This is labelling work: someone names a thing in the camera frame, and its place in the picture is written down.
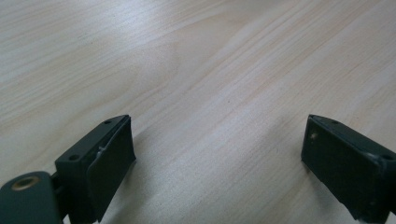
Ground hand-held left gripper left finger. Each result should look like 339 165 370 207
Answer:
54 114 137 224

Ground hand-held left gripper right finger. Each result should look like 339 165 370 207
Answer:
300 114 396 224

